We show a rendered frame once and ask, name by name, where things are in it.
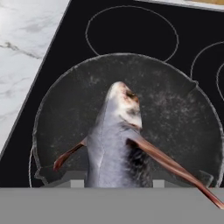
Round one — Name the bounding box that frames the grey fish with red fins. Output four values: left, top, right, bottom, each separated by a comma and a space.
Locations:
52, 80, 224, 210

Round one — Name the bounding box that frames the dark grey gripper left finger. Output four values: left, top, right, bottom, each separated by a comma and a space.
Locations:
43, 170, 88, 188

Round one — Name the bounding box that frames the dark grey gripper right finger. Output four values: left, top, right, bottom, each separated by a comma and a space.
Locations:
151, 170, 191, 188

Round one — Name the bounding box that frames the dark speckled round pan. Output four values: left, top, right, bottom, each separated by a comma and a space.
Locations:
31, 52, 224, 188

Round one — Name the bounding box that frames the black glass hob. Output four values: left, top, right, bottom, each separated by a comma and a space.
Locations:
0, 0, 224, 188

